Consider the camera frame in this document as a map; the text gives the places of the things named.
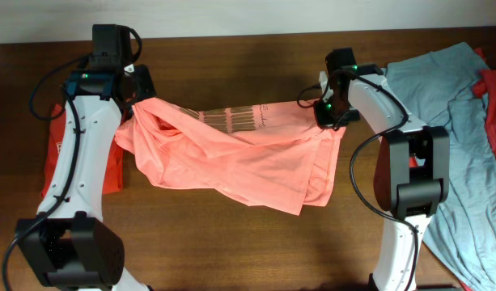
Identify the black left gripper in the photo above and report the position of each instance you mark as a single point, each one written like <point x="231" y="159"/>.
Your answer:
<point x="147" y="89"/>

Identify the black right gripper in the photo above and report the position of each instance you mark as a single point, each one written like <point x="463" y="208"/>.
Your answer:
<point x="324" y="120"/>

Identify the pink printed t-shirt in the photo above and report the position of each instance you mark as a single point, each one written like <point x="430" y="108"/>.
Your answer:
<point x="271" y="154"/>

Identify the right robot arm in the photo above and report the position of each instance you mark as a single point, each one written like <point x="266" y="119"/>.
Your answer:
<point x="411" y="178"/>

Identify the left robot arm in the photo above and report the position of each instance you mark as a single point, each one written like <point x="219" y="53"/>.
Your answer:
<point x="67" y="245"/>

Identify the folded red printed t-shirt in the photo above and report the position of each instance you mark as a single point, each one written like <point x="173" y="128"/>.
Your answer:
<point x="113" y="179"/>

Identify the grey t-shirt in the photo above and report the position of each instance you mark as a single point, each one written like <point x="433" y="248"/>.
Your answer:
<point x="437" y="88"/>

